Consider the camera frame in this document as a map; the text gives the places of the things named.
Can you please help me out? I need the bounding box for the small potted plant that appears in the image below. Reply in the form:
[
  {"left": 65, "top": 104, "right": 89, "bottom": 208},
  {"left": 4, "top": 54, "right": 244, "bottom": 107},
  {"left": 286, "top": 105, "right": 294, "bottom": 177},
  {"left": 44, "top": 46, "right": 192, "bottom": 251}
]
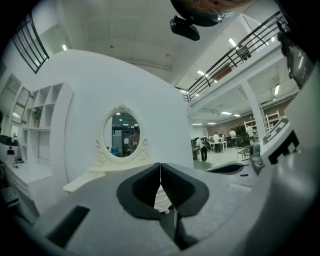
[{"left": 31, "top": 111, "right": 42, "bottom": 129}]

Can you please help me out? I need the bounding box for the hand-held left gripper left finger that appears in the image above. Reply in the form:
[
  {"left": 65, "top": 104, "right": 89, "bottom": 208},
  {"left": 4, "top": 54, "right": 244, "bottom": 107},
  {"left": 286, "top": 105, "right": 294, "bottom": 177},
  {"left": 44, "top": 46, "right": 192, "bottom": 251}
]
[{"left": 32, "top": 162, "right": 181, "bottom": 256}]

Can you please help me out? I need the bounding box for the grey office chair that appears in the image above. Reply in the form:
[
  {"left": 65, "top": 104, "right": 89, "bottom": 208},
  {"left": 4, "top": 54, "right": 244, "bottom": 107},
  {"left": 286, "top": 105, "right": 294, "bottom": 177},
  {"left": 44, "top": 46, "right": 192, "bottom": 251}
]
[{"left": 236, "top": 144, "right": 252, "bottom": 161}]

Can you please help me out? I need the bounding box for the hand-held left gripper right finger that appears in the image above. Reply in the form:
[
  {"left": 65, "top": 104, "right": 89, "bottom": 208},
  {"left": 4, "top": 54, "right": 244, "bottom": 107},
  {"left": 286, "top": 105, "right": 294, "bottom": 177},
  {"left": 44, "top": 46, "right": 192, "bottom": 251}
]
[{"left": 159, "top": 162, "right": 253, "bottom": 254}]

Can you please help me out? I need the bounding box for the white dressing table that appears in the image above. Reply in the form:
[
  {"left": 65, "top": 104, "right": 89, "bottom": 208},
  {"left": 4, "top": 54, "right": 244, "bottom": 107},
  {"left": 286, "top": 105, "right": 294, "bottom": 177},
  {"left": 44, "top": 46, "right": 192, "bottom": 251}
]
[{"left": 62, "top": 161, "right": 174, "bottom": 215}]

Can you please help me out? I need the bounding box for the black head camera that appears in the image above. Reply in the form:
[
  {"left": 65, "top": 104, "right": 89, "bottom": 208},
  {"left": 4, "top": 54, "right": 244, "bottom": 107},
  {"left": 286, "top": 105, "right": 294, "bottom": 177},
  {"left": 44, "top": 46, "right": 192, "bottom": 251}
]
[{"left": 169, "top": 14, "right": 201, "bottom": 42}]

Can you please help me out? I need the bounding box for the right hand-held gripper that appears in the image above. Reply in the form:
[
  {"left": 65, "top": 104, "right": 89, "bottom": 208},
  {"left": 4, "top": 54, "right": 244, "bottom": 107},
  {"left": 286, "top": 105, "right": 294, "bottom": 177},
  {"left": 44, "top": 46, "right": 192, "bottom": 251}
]
[{"left": 189, "top": 62, "right": 320, "bottom": 256}]

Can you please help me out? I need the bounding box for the white rack frame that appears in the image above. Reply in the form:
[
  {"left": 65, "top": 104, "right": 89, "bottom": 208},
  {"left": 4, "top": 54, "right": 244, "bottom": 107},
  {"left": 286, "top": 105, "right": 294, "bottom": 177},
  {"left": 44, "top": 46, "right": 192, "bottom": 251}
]
[{"left": 264, "top": 110, "right": 281, "bottom": 132}]

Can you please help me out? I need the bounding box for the black phone with mount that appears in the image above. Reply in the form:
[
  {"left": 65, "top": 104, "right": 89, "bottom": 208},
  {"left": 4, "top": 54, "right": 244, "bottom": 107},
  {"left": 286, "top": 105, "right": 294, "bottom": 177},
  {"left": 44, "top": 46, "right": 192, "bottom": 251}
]
[{"left": 276, "top": 21, "right": 316, "bottom": 89}]

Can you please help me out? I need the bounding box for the oval mirror ornate white frame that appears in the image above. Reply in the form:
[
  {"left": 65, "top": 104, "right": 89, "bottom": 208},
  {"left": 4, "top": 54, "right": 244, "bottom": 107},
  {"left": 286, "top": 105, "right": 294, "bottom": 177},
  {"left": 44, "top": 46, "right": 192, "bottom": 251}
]
[{"left": 93, "top": 103, "right": 153, "bottom": 168}]

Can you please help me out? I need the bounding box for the white cubby shelving unit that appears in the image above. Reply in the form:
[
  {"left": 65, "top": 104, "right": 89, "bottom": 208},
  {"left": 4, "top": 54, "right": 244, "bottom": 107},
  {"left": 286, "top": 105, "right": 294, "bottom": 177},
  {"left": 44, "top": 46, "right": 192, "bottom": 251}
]
[{"left": 23, "top": 81, "right": 75, "bottom": 176}]

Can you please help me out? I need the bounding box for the black balcony railing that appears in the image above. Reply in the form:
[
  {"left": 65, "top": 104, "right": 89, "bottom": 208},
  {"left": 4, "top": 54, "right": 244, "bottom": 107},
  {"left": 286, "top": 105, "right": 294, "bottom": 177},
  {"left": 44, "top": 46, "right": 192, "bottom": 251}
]
[
  {"left": 174, "top": 9, "right": 288, "bottom": 103},
  {"left": 11, "top": 13, "right": 51, "bottom": 75}
]

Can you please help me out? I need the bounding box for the white work table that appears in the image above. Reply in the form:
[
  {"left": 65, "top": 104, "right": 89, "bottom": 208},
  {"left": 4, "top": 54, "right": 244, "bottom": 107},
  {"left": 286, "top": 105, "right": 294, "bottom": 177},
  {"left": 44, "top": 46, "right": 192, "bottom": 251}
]
[{"left": 211, "top": 140, "right": 229, "bottom": 153}]

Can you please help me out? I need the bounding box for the white cabinet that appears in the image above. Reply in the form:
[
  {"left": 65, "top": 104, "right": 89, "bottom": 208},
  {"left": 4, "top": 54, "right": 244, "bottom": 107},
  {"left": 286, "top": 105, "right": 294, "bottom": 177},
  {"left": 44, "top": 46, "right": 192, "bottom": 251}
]
[{"left": 3, "top": 159, "right": 55, "bottom": 221}]

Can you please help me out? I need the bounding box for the person's face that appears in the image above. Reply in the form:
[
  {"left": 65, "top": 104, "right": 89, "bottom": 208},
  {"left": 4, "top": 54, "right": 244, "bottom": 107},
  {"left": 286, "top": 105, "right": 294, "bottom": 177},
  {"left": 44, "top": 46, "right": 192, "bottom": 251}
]
[{"left": 197, "top": 0, "right": 255, "bottom": 22}]

